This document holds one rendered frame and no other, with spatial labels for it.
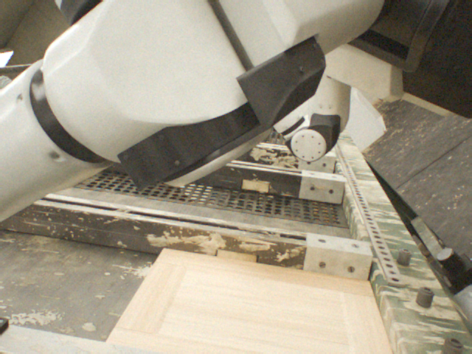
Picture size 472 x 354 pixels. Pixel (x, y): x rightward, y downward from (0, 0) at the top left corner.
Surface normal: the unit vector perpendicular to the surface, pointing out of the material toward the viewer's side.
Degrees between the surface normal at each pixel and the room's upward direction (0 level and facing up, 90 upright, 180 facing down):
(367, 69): 101
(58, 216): 90
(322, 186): 90
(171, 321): 51
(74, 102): 85
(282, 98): 97
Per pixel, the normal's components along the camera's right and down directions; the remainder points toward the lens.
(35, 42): -0.22, 0.38
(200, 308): 0.11, -0.94
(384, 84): -0.43, 0.79
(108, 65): 0.13, 0.12
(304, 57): 0.67, -0.25
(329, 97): -0.36, 0.50
